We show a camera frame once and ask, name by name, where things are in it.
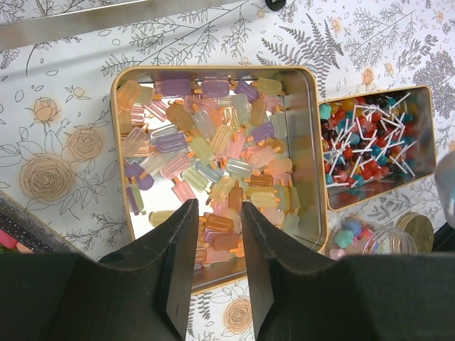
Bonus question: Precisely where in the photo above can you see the clear glass jar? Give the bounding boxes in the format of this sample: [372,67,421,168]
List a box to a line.
[324,217,417,261]

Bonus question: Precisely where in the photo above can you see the gold round lid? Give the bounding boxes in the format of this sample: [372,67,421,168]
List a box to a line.
[395,212,434,254]

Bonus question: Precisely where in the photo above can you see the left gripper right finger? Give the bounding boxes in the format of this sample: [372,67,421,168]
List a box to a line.
[242,202,454,340]

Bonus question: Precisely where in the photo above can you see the dark tin with star candies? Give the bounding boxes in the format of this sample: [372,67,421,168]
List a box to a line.
[1,193,79,253]

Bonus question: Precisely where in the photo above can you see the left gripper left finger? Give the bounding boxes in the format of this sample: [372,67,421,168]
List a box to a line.
[1,200,199,340]

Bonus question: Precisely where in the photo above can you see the gold tin with lollipops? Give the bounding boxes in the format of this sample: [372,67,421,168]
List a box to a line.
[318,85,436,211]

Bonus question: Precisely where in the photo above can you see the floral table mat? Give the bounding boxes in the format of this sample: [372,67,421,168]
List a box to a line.
[1,1,454,259]

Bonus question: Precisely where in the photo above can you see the steel two-tier dish rack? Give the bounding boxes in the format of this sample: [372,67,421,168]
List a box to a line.
[0,0,289,53]

